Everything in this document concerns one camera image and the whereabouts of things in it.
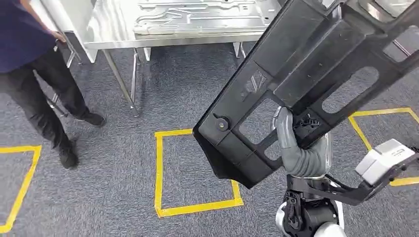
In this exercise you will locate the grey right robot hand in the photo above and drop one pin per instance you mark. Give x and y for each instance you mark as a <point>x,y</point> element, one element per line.
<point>301,160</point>

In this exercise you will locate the person's hand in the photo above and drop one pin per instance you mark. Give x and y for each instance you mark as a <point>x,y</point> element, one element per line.
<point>59,36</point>

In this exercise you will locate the black plastic car panel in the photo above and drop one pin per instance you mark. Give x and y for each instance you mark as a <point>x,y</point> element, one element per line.
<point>311,55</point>

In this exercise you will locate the steel work table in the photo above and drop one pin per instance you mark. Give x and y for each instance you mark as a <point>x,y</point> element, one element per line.
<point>114,36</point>

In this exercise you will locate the yellow floor tape square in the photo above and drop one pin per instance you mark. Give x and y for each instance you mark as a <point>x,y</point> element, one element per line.
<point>24,186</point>
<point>158,170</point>
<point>358,129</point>

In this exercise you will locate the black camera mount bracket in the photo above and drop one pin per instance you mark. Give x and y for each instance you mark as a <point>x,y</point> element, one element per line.
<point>347,193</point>

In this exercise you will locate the person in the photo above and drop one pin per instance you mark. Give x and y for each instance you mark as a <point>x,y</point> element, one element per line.
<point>29,65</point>

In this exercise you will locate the stamped metal sheet part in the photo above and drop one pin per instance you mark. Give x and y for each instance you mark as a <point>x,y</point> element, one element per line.
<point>203,16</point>

